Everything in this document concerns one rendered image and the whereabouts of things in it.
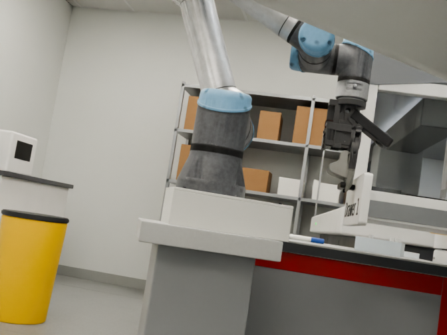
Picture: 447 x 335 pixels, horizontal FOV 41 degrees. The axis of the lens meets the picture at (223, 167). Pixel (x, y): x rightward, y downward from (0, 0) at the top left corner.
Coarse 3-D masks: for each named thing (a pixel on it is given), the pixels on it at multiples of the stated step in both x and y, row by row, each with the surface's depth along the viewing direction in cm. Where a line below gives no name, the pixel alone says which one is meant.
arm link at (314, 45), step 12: (240, 0) 130; (252, 0) 129; (252, 12) 130; (264, 12) 128; (276, 12) 128; (264, 24) 131; (276, 24) 128; (288, 24) 127; (300, 24) 127; (288, 36) 128; (300, 36) 125; (312, 36) 124; (324, 36) 124; (300, 48) 129; (312, 48) 124; (324, 48) 124; (312, 60) 132; (324, 60) 133
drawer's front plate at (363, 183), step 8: (360, 176) 131; (368, 176) 124; (360, 184) 129; (368, 184) 124; (352, 192) 141; (360, 192) 127; (368, 192) 123; (352, 200) 139; (360, 200) 125; (368, 200) 123; (352, 208) 137; (360, 208) 123; (368, 208) 123; (344, 216) 150; (352, 216) 134; (360, 216) 123; (344, 224) 148; (352, 224) 132; (360, 224) 123
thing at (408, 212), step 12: (372, 192) 125; (384, 192) 125; (372, 204) 125; (384, 204) 124; (396, 204) 124; (408, 204) 124; (420, 204) 124; (432, 204) 124; (444, 204) 124; (372, 216) 124; (384, 216) 124; (396, 216) 124; (408, 216) 124; (420, 216) 124; (432, 216) 123; (444, 216) 123; (408, 228) 142; (420, 228) 131; (432, 228) 123; (444, 228) 123
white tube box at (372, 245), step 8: (360, 240) 163; (368, 240) 162; (376, 240) 161; (360, 248) 163; (368, 248) 162; (376, 248) 161; (384, 248) 160; (392, 248) 159; (400, 248) 159; (400, 256) 159
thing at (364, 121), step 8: (360, 112) 138; (360, 120) 138; (368, 120) 138; (368, 128) 138; (376, 128) 137; (368, 136) 141; (376, 136) 137; (384, 136) 137; (376, 144) 139; (384, 144) 137
